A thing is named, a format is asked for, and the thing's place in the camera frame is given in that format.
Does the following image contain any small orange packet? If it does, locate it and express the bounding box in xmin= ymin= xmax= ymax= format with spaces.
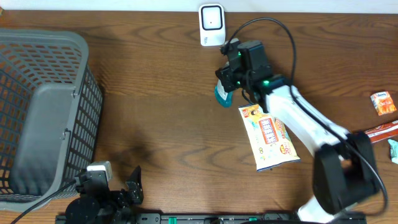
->
xmin=371 ymin=91 xmax=397 ymax=116

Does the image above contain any cream snack bag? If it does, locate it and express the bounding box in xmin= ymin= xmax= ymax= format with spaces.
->
xmin=239 ymin=105 xmax=300 ymax=172

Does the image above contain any right black cable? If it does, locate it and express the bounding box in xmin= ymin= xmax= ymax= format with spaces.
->
xmin=219 ymin=17 xmax=389 ymax=218

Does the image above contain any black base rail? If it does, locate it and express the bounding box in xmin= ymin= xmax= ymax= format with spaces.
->
xmin=55 ymin=212 xmax=368 ymax=224

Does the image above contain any grey plastic shopping basket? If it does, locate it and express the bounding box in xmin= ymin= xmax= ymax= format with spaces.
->
xmin=1 ymin=29 xmax=103 ymax=212

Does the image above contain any light blue wipes packet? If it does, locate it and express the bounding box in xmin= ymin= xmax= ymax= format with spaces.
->
xmin=387 ymin=139 xmax=398 ymax=164

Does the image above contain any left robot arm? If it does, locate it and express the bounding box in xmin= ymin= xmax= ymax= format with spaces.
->
xmin=65 ymin=166 xmax=144 ymax=224

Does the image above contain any white barcode scanner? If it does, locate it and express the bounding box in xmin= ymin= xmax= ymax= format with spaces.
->
xmin=198 ymin=4 xmax=226 ymax=47

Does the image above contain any red snack bar wrapper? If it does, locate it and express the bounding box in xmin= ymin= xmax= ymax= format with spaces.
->
xmin=365 ymin=120 xmax=398 ymax=143

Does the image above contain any blue mouthwash bottle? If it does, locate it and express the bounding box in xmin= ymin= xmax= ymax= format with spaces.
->
xmin=214 ymin=80 xmax=233 ymax=108

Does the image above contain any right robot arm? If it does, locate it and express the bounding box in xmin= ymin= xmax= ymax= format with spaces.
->
xmin=215 ymin=39 xmax=385 ymax=223

